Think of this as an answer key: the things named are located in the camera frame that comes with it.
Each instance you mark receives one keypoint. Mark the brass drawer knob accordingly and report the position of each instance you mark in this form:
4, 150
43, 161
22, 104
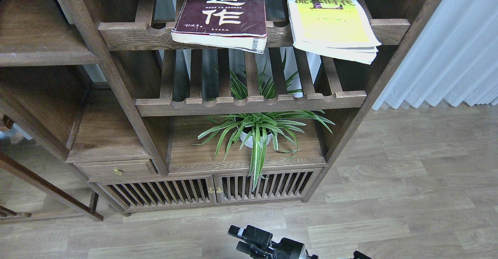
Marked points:
118, 171

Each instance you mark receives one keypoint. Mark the maroon book white characters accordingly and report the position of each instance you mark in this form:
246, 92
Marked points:
236, 24

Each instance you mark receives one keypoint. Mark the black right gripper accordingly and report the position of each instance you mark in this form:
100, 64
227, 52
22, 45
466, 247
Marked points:
285, 249

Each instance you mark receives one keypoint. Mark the green spider plant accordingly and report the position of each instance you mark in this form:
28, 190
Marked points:
282, 124

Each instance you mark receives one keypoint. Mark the white plant pot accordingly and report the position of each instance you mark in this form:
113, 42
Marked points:
247, 139

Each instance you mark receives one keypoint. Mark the yellow green cover book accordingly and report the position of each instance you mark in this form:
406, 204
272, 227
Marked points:
333, 28

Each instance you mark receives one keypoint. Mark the white pleated curtain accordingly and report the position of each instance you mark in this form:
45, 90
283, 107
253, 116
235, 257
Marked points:
453, 61

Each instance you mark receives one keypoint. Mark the left slatted cabinet door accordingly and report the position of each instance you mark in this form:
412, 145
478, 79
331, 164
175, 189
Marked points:
161, 193

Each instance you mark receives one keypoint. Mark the wooden drawer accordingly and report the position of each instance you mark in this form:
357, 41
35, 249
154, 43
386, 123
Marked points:
113, 170

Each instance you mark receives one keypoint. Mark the right slatted cabinet door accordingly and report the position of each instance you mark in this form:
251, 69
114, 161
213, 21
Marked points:
271, 186

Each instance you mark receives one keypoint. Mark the slatted cabinet door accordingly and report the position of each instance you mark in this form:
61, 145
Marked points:
161, 193
271, 186

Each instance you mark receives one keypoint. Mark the dark wooden bookshelf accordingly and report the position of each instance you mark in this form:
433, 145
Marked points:
102, 80

